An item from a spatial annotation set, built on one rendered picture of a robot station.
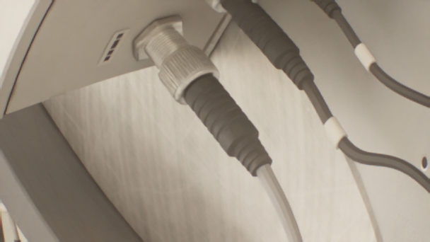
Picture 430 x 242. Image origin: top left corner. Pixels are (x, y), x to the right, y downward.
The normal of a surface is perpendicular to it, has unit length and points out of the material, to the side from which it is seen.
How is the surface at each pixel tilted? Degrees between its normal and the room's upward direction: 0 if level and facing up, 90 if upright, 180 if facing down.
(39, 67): 132
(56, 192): 40
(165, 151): 90
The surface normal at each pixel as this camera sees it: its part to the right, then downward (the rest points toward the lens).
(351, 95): -0.74, 0.17
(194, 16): 0.55, 0.70
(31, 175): 0.34, -0.74
